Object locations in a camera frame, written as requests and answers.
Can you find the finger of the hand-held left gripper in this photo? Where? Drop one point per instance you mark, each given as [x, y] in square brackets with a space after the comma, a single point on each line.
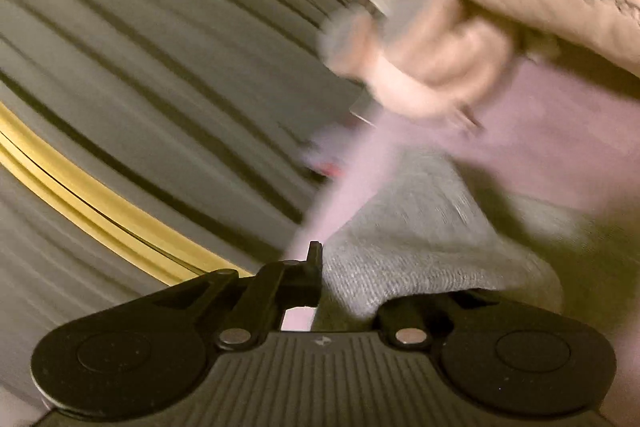
[467, 117]
[362, 112]

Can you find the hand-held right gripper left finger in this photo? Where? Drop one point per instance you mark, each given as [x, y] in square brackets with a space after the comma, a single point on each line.
[305, 282]

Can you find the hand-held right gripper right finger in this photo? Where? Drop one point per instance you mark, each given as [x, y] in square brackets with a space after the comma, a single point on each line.
[400, 322]

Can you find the grey pants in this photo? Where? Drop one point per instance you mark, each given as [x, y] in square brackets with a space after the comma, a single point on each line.
[425, 247]

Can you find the person's left hand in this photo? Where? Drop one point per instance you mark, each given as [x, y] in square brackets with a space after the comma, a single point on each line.
[440, 67]

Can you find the clear plastic bag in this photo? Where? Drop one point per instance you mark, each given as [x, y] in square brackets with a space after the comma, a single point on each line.
[327, 157]

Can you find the pink blanket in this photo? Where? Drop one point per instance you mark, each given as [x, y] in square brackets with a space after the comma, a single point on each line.
[550, 147]

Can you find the grey curtain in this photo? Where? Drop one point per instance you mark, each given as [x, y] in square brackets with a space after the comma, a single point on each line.
[150, 17]
[50, 257]

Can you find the yellow curtain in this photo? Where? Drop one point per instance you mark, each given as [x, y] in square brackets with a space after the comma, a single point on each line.
[90, 207]

